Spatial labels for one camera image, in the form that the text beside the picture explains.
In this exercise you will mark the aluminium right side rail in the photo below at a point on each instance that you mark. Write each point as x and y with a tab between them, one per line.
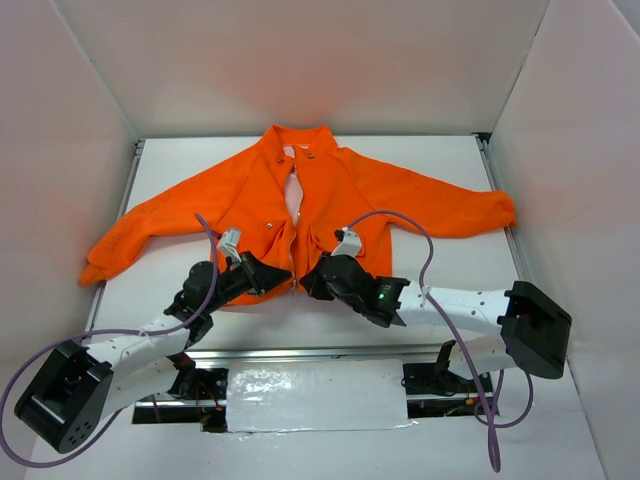
522	269

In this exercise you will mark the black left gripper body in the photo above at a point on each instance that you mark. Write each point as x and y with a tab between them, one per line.
251	272

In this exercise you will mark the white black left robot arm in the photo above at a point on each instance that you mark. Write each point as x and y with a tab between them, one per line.
78	386

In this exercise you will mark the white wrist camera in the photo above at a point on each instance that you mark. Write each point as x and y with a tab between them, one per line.
349	243
228	245

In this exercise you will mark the silver aluminium front rail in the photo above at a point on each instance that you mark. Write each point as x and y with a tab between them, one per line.
310	354

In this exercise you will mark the white centre cover panel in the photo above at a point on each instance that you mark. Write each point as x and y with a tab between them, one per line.
335	395

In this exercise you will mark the orange zip-up jacket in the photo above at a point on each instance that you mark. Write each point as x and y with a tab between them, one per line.
291	190

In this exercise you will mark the aluminium left side rail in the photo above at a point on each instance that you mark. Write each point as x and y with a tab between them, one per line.
101	256

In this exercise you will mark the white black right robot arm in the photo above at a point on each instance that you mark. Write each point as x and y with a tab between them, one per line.
521	327

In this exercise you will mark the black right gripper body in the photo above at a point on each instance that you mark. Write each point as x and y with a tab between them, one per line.
329	273

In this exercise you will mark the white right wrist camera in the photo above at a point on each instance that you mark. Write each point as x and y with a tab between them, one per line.
349	243

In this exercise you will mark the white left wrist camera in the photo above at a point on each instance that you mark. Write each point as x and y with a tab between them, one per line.
228	245

